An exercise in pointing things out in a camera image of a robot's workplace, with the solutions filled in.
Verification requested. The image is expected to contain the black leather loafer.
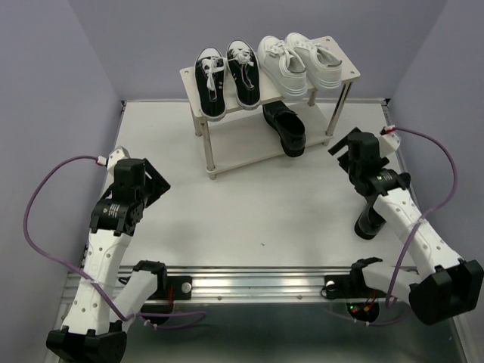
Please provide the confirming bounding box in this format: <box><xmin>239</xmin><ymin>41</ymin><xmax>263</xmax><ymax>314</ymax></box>
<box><xmin>353</xmin><ymin>172</ymin><xmax>411</xmax><ymax>240</ymax></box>
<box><xmin>262</xmin><ymin>101</ymin><xmax>306</xmax><ymax>158</ymax></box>

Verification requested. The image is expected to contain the white sneaker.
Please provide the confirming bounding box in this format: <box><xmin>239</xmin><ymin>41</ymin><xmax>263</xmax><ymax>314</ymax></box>
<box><xmin>257</xmin><ymin>36</ymin><xmax>308</xmax><ymax>100</ymax></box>
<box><xmin>285</xmin><ymin>33</ymin><xmax>342</xmax><ymax>91</ymax></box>

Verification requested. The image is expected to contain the black canvas sneaker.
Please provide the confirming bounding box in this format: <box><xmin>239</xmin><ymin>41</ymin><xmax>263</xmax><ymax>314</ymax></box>
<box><xmin>227</xmin><ymin>40</ymin><xmax>261</xmax><ymax>110</ymax></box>
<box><xmin>194</xmin><ymin>48</ymin><xmax>227</xmax><ymax>122</ymax></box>

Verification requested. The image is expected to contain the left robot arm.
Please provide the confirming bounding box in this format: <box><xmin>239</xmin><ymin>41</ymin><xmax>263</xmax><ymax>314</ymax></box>
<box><xmin>46</xmin><ymin>158</ymin><xmax>170</xmax><ymax>362</ymax></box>

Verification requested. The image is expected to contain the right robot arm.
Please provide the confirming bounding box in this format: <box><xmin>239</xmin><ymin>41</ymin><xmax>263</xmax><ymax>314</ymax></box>
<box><xmin>321</xmin><ymin>126</ymin><xmax>483</xmax><ymax>325</ymax></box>

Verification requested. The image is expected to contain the beige two-tier shoe shelf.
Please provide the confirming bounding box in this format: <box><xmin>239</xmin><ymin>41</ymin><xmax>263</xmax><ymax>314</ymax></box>
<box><xmin>180</xmin><ymin>36</ymin><xmax>361</xmax><ymax>180</ymax></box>

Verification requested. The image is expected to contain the white sneaker on shelf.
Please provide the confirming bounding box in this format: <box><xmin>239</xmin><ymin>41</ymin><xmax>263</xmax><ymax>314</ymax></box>
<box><xmin>285</xmin><ymin>33</ymin><xmax>342</xmax><ymax>91</ymax></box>

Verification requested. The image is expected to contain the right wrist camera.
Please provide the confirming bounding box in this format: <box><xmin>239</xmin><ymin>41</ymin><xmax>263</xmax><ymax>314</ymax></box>
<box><xmin>377</xmin><ymin>126</ymin><xmax>401</xmax><ymax>157</ymax></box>

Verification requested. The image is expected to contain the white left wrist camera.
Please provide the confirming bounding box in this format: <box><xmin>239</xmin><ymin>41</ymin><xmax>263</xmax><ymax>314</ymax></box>
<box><xmin>106</xmin><ymin>146</ymin><xmax>130</xmax><ymax>170</ymax></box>

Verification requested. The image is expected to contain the aluminium mounting rail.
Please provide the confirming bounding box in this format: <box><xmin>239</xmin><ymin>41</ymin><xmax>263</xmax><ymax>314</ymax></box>
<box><xmin>62</xmin><ymin>264</ymin><xmax>428</xmax><ymax>303</ymax></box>

